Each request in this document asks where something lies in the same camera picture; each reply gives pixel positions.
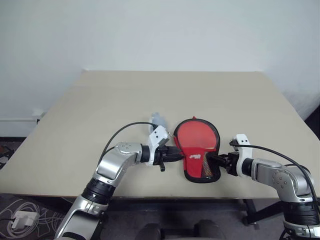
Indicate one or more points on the white wall junction box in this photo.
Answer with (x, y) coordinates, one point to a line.
(38, 113)

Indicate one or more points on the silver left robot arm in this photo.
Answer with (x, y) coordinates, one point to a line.
(112, 162)

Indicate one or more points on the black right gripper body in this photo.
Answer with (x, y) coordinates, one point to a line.
(232, 162)

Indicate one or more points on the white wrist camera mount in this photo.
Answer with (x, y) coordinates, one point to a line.
(157, 136)
(242, 140)

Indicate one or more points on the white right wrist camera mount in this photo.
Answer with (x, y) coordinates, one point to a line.
(242, 140)

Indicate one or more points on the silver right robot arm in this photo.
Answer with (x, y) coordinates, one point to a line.
(287, 180)

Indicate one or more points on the white power adapter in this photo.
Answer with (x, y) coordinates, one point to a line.
(23, 220)

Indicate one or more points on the red black-trimmed paddle case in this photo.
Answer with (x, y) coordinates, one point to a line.
(192, 165)

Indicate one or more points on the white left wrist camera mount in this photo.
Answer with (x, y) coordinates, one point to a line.
(157, 136)

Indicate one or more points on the crumpled grey plastic piece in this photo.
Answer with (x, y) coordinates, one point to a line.
(158, 120)

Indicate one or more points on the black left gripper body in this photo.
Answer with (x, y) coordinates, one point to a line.
(163, 153)

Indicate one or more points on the black table frame leg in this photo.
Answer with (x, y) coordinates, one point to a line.
(260, 211)

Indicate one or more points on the red table tennis paddle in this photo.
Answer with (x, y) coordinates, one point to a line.
(196, 135)

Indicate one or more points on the black object at wall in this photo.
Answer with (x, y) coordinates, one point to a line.
(313, 122)

